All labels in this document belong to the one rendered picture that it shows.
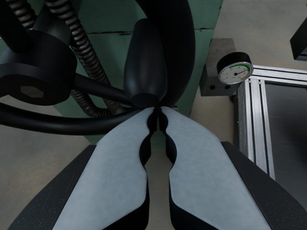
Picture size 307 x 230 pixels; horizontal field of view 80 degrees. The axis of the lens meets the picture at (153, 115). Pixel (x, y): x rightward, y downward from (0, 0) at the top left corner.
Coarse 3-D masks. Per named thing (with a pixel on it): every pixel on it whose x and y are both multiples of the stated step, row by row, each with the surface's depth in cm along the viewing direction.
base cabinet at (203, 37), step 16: (128, 32) 35; (208, 32) 34; (0, 48) 37; (96, 48) 38; (112, 48) 38; (208, 48) 38; (80, 64) 42; (112, 64) 42; (112, 80) 46; (192, 80) 47; (96, 96) 52; (192, 96) 53; (64, 112) 61; (80, 112) 61; (160, 144) 91
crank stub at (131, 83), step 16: (144, 32) 11; (128, 48) 11; (144, 48) 10; (160, 48) 11; (128, 64) 10; (144, 64) 9; (160, 64) 10; (128, 80) 9; (144, 80) 9; (160, 80) 9; (128, 96) 10; (144, 96) 9; (160, 96) 10
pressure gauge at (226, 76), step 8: (224, 56) 35; (232, 56) 34; (240, 56) 33; (248, 56) 34; (224, 64) 34; (232, 64) 33; (240, 64) 33; (248, 64) 33; (224, 72) 35; (232, 72) 35; (240, 72) 35; (248, 72) 35; (224, 80) 37; (232, 80) 37; (240, 80) 37
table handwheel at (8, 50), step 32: (0, 0) 12; (160, 0) 10; (0, 32) 13; (32, 32) 16; (64, 32) 19; (160, 32) 13; (192, 32) 13; (0, 64) 14; (32, 64) 14; (64, 64) 17; (192, 64) 16; (0, 96) 20; (32, 96) 17; (64, 96) 17; (32, 128) 26; (64, 128) 28; (96, 128) 28
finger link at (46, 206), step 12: (84, 156) 8; (72, 168) 7; (84, 168) 7; (60, 180) 7; (72, 180) 7; (48, 192) 6; (60, 192) 6; (36, 204) 6; (48, 204) 6; (60, 204) 6; (24, 216) 6; (36, 216) 6; (48, 216) 6; (12, 228) 5; (24, 228) 5; (36, 228) 5; (48, 228) 5
